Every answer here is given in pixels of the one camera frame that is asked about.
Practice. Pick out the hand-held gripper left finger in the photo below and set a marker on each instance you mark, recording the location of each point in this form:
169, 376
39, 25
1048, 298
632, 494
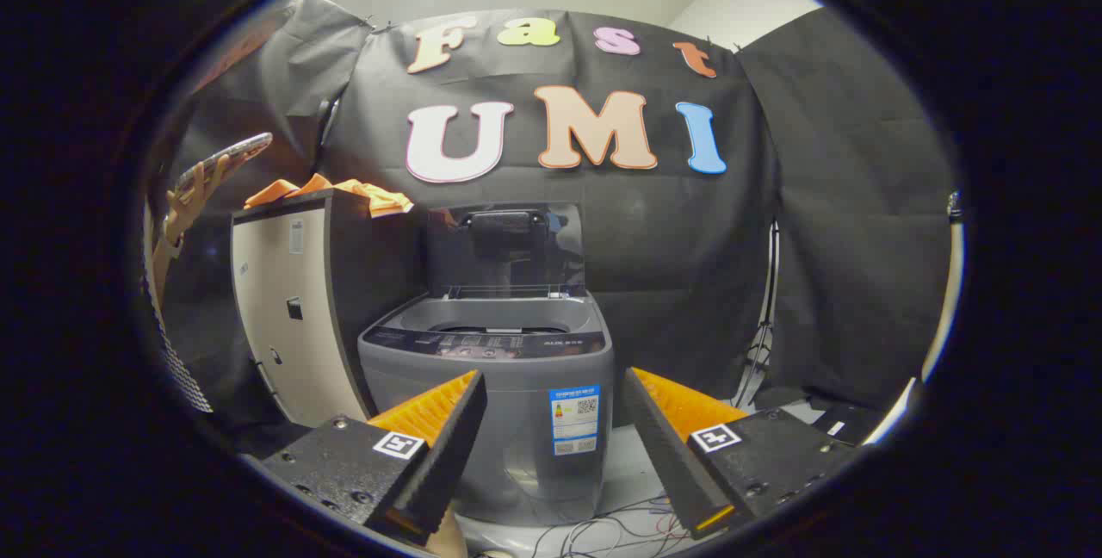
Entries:
448, 446

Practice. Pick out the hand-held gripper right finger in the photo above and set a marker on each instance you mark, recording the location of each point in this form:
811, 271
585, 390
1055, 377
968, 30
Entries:
667, 455

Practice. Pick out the grey washing machine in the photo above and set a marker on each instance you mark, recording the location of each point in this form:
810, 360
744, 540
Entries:
542, 364

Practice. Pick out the dark washing machine lid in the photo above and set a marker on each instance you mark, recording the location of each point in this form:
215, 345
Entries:
508, 239

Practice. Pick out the orange shirt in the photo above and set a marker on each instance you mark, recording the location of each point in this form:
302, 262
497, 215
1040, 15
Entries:
379, 196

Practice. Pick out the person's leg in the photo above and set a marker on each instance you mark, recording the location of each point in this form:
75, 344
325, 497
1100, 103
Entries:
448, 542

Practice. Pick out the black box with white label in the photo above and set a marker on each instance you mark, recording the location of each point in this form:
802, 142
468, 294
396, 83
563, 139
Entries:
854, 420

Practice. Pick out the light stand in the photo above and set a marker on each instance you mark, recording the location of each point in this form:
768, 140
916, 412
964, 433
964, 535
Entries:
769, 282

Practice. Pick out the beige cabinet with dark sides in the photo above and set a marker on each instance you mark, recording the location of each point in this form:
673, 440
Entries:
284, 325

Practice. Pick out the black backdrop cloth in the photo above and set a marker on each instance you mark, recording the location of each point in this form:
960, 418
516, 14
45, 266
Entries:
671, 239

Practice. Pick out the white pole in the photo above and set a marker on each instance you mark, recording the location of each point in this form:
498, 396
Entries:
947, 300

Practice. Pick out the smartphone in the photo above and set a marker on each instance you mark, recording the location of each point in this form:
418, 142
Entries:
225, 157

